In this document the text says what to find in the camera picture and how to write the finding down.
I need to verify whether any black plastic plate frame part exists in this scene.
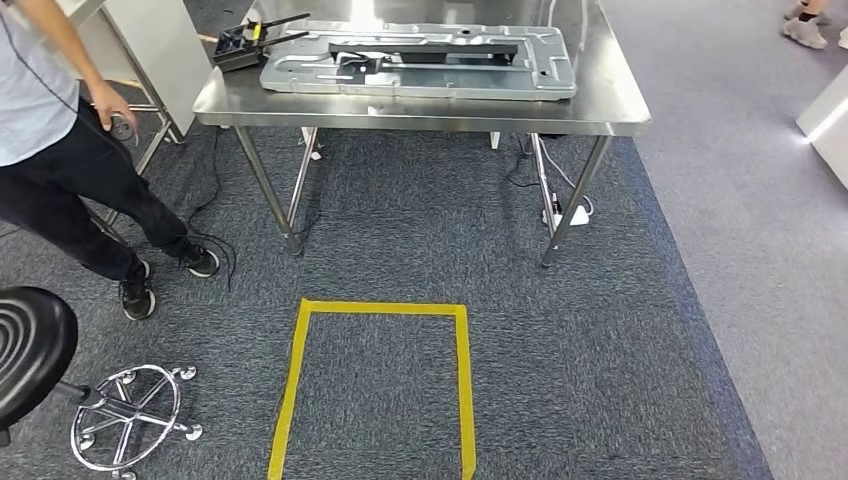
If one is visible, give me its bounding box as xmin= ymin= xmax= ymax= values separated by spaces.
xmin=327 ymin=36 xmax=520 ymax=75

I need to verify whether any stainless steel workbench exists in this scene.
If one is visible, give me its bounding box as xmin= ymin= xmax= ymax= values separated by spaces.
xmin=192 ymin=0 xmax=653 ymax=268

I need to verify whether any stamped grey sheet metal panel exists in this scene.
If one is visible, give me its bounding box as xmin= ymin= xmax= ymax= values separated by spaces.
xmin=258 ymin=19 xmax=578 ymax=103

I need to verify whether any white power strip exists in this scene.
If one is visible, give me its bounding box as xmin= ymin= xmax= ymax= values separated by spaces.
xmin=541 ymin=203 xmax=591 ymax=228

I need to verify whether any black device with antennas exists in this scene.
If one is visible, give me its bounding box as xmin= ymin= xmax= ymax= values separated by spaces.
xmin=211 ymin=11 xmax=313 ymax=74

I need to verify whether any white table with steel legs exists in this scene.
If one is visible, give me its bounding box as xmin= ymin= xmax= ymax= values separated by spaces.
xmin=56 ymin=0 xmax=213 ymax=230

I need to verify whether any person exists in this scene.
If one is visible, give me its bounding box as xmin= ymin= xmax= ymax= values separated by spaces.
xmin=0 ymin=0 xmax=221 ymax=323
xmin=781 ymin=0 xmax=848 ymax=51

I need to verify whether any black stool with chrome base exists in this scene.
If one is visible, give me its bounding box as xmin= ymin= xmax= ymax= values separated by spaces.
xmin=0 ymin=286 xmax=204 ymax=480

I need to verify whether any black floor cable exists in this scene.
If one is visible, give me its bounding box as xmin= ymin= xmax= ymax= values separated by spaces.
xmin=178 ymin=129 xmax=238 ymax=293

